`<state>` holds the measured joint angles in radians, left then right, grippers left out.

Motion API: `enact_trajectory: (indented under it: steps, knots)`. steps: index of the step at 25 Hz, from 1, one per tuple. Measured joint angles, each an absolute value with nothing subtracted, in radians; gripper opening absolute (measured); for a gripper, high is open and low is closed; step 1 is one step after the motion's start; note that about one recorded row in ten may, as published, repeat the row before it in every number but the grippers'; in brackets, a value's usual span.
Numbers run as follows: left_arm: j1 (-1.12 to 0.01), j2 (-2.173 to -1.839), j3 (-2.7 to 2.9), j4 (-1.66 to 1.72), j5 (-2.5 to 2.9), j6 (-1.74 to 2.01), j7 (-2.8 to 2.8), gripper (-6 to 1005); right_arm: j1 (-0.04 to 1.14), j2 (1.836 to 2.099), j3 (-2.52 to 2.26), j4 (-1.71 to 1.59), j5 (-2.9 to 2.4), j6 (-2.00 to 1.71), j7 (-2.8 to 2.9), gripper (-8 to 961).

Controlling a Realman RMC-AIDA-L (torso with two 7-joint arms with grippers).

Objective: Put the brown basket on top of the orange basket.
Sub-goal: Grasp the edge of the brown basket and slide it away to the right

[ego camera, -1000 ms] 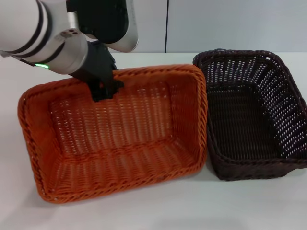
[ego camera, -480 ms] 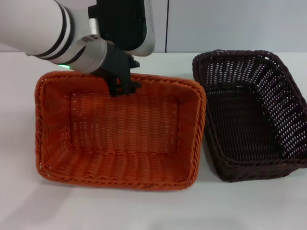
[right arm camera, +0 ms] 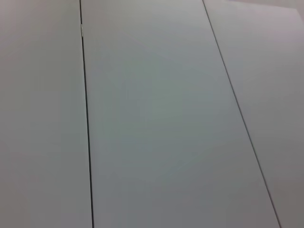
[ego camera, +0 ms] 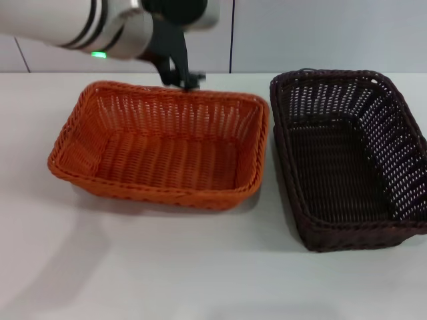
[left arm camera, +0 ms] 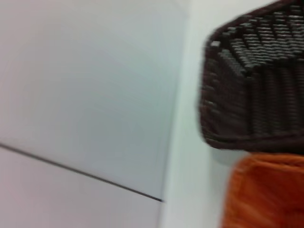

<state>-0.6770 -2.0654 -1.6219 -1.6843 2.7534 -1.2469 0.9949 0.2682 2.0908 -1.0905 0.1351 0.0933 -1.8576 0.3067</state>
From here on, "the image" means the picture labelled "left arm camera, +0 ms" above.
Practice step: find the dark brown woven basket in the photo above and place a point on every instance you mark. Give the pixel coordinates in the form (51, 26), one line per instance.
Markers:
(256, 95)

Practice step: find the orange woven plastic basket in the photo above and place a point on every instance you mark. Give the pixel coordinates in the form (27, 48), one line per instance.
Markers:
(266, 194)

